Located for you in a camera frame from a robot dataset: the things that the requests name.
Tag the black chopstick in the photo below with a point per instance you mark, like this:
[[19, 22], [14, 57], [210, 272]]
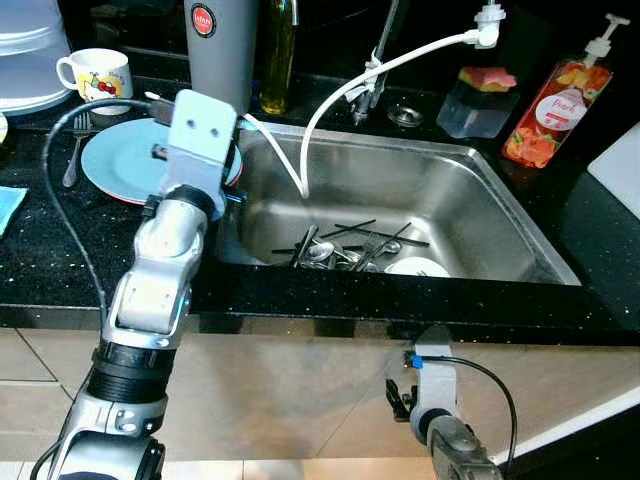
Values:
[[395, 245], [320, 238], [390, 238]]

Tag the light blue plate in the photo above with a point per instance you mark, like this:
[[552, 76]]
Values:
[[120, 160]]

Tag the white bowl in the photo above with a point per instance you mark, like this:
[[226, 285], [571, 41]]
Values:
[[418, 267]]

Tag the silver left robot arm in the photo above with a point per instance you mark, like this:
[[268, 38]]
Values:
[[150, 290]]

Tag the beige kitchen base cabinet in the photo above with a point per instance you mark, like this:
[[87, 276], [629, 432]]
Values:
[[300, 400]]

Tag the metal kitchen faucet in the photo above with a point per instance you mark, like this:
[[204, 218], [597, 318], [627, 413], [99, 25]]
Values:
[[370, 90]]

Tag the grey water jug red logo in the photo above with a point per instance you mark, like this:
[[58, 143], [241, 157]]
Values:
[[222, 65]]

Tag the yellow oil glass bottle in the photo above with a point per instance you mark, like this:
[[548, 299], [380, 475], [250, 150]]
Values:
[[277, 70]]

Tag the white tape strip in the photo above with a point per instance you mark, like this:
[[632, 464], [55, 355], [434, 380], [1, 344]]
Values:
[[370, 72]]

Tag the white cartoon cat mug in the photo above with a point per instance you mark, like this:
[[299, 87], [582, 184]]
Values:
[[100, 75]]

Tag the stainless steel sink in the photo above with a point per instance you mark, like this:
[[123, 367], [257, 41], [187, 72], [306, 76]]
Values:
[[450, 180]]

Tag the white plastic board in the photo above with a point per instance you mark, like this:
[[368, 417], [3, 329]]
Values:
[[620, 170]]

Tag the blue cloth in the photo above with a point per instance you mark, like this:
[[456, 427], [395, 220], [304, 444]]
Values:
[[10, 208]]

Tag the clear plastic food cover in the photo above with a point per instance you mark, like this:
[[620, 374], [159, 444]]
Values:
[[30, 55]]

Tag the floral patterned plate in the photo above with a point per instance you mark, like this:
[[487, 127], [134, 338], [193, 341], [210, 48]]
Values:
[[3, 130]]

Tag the pink yellow sponge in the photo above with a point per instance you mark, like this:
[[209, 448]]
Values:
[[490, 78]]

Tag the peach dish soap bottle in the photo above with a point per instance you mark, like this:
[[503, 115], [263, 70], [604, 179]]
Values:
[[555, 115]]

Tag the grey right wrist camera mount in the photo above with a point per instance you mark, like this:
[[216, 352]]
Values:
[[432, 375]]

